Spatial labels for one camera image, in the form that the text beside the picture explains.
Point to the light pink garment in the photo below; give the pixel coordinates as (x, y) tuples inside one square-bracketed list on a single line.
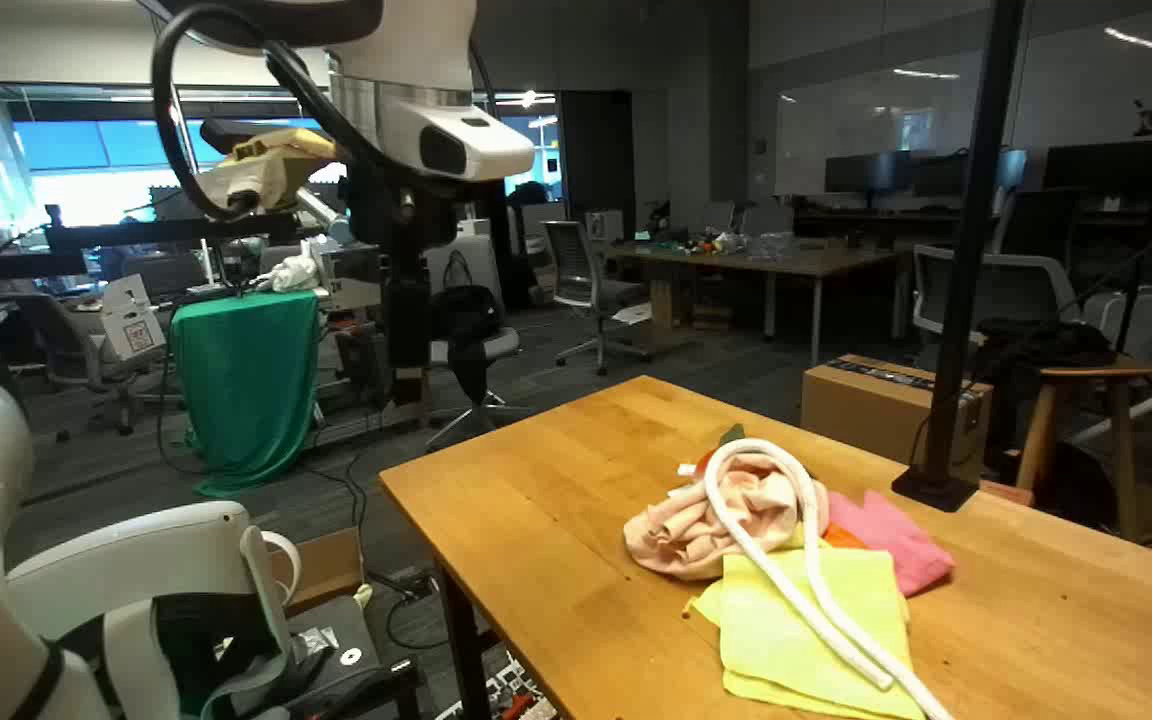
[(681, 532)]

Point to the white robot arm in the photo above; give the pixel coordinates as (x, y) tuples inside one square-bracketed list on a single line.
[(391, 86)]

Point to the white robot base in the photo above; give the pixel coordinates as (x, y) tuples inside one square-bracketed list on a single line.
[(155, 616)]

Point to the white office chair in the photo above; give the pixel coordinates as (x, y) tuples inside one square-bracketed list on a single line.
[(591, 290)]

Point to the background wooden desk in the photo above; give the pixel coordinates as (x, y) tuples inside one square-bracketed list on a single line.
[(818, 265)]

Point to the cardboard box on floor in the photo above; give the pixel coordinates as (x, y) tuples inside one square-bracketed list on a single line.
[(885, 404)]

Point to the bright pink cloth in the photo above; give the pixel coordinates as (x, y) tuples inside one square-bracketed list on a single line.
[(873, 521)]

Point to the green draped cloth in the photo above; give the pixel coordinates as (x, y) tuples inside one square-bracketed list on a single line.
[(248, 381)]

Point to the yellow cloth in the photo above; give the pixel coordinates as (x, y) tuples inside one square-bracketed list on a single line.
[(772, 657)]

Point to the black vertical pole stand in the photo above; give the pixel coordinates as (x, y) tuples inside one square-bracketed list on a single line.
[(934, 477)]

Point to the wooden stool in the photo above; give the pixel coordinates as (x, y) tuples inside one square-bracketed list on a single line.
[(1076, 453)]

